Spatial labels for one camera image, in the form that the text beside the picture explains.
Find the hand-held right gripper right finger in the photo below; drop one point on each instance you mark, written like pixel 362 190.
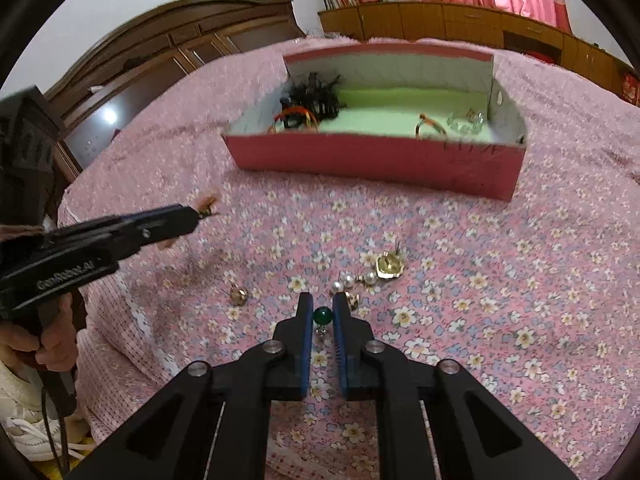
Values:
pixel 342 350

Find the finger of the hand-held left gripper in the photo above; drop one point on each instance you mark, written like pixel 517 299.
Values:
pixel 160 237
pixel 165 215

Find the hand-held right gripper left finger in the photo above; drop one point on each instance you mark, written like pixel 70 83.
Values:
pixel 300 340

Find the green bead earring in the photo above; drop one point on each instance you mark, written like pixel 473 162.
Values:
pixel 322 316

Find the pink cardboard box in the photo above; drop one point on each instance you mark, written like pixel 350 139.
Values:
pixel 380 165

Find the black feather hair clip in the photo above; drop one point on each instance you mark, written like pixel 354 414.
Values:
pixel 312 95

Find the person's left hand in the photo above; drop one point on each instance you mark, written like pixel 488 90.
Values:
pixel 62 347

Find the pearl earring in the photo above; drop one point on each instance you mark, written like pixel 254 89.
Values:
pixel 370 278
pixel 338 287

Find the gold flower brooch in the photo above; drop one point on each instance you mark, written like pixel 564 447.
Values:
pixel 389 266

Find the dark wooden nightstand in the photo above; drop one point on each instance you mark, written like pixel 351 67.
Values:
pixel 100 135

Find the white sneaker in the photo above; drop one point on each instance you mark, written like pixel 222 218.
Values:
pixel 20 395

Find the pink floral bed sheet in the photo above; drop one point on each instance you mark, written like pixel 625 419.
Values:
pixel 500 285

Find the dark wooden headboard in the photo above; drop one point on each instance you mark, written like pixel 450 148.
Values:
pixel 200 25

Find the long wooden cabinet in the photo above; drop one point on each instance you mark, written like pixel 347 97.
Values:
pixel 425 22

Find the red cushion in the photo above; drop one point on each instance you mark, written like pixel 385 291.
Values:
pixel 542 56

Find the red gift box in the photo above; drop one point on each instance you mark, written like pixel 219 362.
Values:
pixel 630 87

